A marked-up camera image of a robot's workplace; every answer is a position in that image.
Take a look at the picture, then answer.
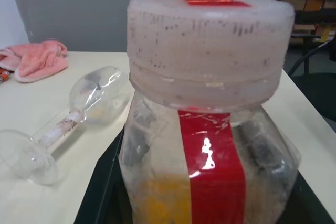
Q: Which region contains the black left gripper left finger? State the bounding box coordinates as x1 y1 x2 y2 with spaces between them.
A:
75 129 133 224

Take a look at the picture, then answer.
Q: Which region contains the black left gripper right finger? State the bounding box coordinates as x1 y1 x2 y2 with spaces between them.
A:
285 175 336 224

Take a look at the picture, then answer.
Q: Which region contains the clear wine glass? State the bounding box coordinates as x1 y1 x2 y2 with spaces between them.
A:
0 66 131 185

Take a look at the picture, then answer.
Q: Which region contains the clear bottle with white cap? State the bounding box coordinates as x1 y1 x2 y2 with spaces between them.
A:
118 0 301 224

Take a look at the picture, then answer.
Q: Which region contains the black chair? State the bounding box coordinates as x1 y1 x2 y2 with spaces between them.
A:
287 40 336 128

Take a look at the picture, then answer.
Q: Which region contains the pink towel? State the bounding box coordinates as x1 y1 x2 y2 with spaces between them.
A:
0 40 69 83

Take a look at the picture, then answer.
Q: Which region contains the grey partition panel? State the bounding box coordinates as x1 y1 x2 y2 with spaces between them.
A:
7 0 188 53

